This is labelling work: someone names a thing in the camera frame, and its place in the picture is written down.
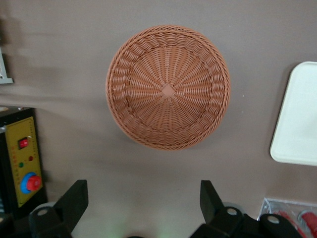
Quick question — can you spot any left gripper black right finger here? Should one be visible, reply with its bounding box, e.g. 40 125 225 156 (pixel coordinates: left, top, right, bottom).
190 179 248 238

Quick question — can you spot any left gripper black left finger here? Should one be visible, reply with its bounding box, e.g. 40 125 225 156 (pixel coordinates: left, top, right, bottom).
28 179 89 238

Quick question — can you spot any cream rectangular serving tray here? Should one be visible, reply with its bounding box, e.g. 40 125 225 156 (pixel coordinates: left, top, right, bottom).
269 61 317 167

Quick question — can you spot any round brown wicker basket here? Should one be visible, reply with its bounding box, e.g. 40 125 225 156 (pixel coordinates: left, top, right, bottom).
106 24 232 152

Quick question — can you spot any grey metal snack tray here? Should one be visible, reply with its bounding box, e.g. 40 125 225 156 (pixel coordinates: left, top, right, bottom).
0 47 14 85

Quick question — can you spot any clear acrylic bottle rack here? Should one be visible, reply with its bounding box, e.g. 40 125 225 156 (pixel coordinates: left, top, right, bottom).
258 197 317 238

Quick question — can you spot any black yellow-panel food warmer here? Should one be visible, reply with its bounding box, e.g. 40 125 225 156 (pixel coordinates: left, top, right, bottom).
0 106 48 220

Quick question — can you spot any red cola bottle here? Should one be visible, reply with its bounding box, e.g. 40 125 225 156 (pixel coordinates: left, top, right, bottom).
298 209 317 230

